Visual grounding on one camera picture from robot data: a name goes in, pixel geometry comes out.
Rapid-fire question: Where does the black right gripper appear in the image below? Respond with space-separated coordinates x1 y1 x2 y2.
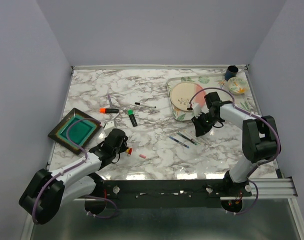
191 111 219 137

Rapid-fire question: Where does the blue ballpoint pen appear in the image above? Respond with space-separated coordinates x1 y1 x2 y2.
169 136 189 149

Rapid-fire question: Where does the green cap black highlighter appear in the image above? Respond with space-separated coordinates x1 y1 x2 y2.
127 109 138 127

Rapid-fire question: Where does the orange cap black highlighter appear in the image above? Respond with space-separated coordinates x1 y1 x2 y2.
100 108 119 114

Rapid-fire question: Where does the purple pen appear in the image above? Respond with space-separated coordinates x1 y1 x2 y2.
107 94 113 108

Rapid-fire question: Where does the red cap white marker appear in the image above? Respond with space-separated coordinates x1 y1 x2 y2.
183 130 203 145

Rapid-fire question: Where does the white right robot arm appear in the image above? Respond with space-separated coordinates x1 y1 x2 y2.
188 87 281 197

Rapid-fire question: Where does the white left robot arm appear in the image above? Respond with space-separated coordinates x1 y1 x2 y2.
19 128 128 225

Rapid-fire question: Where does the teal ballpoint pen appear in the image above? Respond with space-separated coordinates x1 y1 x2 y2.
177 132 198 145

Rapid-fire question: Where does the square teal black dish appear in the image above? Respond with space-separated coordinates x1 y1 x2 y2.
48 108 101 155

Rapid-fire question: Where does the cream and pink plate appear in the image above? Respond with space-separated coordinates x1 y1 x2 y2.
170 81 203 112

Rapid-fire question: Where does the black cap white marker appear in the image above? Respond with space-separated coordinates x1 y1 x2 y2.
134 102 156 109

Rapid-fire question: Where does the floral leaf pattern tray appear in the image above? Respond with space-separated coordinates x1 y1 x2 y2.
166 71 253 121

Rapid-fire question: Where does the small floral bowl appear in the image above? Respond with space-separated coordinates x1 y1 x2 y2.
227 77 249 95

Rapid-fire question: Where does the dark blue cup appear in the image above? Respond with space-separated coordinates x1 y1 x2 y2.
224 65 239 81

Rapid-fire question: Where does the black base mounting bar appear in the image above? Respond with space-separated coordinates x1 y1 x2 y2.
90 179 252 209

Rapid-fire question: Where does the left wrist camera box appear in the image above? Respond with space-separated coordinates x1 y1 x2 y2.
104 120 116 136

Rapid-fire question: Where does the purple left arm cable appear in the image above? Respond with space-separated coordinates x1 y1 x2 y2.
32 117 107 225

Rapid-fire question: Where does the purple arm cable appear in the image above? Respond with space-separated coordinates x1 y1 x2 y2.
32 117 107 225
189 87 281 176

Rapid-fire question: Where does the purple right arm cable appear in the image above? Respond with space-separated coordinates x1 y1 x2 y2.
189 87 281 176

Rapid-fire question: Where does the aluminium frame rail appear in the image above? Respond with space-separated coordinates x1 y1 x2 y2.
251 178 297 199

